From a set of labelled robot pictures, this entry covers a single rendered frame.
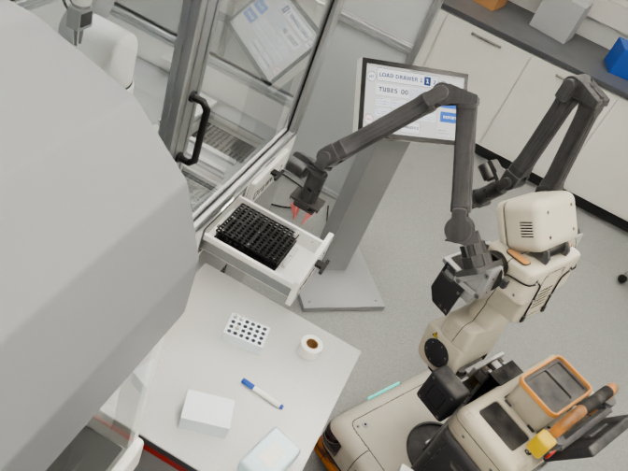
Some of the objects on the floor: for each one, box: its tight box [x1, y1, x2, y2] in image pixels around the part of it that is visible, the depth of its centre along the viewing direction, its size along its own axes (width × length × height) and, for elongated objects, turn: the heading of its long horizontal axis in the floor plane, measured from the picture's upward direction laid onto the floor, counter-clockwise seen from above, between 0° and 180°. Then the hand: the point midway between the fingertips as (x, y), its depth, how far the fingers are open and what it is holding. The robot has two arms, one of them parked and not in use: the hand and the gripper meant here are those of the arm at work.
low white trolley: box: [134, 264, 362, 471], centre depth 208 cm, size 58×62×76 cm
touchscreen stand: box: [297, 139, 410, 312], centre depth 306 cm, size 50×45×102 cm
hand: (299, 220), depth 208 cm, fingers open, 3 cm apart
